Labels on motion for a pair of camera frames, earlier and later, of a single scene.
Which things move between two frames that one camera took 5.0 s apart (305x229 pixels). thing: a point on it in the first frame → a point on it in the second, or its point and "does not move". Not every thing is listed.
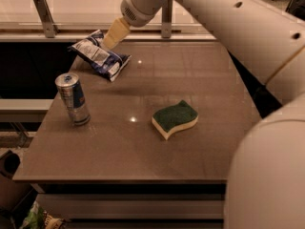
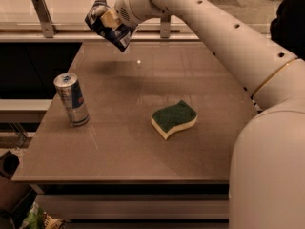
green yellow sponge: x=168 y=118 does not move
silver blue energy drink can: x=69 y=88 does not move
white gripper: x=135 y=11 does not move
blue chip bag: x=108 y=63 → x=119 y=37
